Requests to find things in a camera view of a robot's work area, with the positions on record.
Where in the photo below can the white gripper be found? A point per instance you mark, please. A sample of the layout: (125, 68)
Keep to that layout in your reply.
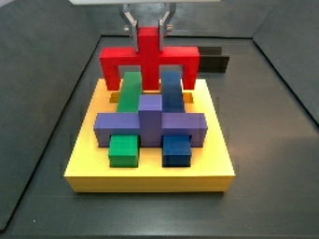
(132, 23)

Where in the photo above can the red cross-shaped block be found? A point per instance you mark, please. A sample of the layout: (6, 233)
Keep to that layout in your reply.
(150, 57)

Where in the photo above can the yellow base board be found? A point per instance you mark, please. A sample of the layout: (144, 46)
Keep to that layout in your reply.
(210, 173)

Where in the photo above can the black block holder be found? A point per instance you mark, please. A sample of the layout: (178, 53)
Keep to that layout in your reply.
(213, 61)

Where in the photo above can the purple cross-shaped block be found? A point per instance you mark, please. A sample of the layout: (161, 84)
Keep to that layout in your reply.
(152, 124)

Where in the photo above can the blue bar block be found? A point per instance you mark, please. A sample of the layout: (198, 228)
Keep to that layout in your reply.
(177, 152)

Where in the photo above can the green bar block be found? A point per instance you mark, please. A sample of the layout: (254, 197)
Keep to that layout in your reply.
(125, 145)

